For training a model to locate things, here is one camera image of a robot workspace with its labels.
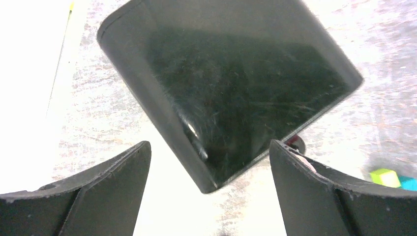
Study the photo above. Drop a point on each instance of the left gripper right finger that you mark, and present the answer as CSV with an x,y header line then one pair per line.
x,y
317,200

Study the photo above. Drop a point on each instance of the black makeup organizer box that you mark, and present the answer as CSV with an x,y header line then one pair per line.
x,y
220,79

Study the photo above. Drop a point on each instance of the pink bottom drawer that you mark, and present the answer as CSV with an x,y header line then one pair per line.
x,y
297,143

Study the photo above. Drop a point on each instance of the small teal cube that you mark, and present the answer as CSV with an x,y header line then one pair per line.
x,y
408,183

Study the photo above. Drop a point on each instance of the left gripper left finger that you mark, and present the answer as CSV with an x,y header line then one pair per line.
x,y
103,200

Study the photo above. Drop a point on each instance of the small green cube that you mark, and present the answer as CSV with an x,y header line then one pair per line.
x,y
385,177

